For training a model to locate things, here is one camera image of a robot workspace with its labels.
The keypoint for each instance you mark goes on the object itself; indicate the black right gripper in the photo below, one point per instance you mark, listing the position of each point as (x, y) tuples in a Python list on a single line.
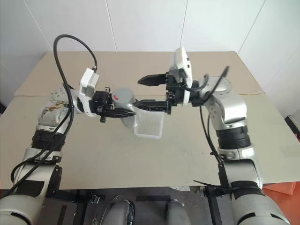
[(174, 91)]

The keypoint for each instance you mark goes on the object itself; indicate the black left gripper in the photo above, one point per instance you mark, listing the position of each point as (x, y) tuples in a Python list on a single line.
[(99, 102)]

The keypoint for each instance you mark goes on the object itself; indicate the grey cylindrical can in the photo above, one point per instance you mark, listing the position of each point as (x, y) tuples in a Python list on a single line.
[(123, 96)]

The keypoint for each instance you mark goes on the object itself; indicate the clear plastic jar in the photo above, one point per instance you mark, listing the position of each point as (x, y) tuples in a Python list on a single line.
[(129, 121)]

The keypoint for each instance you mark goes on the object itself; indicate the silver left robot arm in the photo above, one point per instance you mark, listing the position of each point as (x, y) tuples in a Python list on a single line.
[(50, 116)]

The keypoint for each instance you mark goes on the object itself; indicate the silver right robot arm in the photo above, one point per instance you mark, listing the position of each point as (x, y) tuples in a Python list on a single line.
[(234, 105)]

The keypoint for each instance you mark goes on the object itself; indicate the translucent white plastic box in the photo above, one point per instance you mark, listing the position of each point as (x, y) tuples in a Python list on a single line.
[(150, 125)]

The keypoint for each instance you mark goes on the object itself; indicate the grey rounded shape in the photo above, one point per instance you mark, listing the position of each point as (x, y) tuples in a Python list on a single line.
[(120, 211), (176, 213)]

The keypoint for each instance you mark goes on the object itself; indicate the orange plastic sheet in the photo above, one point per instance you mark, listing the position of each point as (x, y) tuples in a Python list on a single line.
[(281, 187)]

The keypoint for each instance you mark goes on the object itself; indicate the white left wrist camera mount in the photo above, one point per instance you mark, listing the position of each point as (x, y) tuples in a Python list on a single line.
[(87, 80)]

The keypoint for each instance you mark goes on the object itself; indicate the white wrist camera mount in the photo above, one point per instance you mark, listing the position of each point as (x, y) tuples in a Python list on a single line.
[(87, 80), (184, 59)]

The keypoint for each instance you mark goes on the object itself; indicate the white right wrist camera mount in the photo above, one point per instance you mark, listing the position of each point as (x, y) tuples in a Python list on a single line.
[(184, 59)]

